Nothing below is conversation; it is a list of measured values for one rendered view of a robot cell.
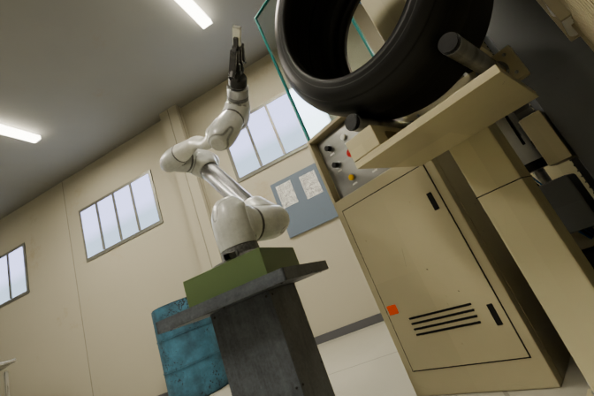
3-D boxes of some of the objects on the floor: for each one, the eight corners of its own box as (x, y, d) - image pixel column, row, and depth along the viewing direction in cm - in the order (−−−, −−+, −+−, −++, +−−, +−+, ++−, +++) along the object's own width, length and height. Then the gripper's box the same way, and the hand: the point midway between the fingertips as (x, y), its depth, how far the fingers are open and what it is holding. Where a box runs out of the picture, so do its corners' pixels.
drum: (156, 416, 327) (136, 316, 359) (197, 390, 388) (177, 305, 419) (209, 398, 312) (184, 294, 344) (243, 373, 373) (218, 286, 405)
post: (616, 404, 88) (287, -135, 168) (684, 401, 79) (303, -165, 160) (614, 432, 79) (267, -152, 159) (690, 434, 70) (283, -185, 151)
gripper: (222, 91, 130) (218, 30, 112) (235, 75, 139) (234, 17, 121) (239, 95, 129) (239, 35, 112) (252, 79, 138) (253, 21, 121)
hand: (237, 35), depth 119 cm, fingers closed
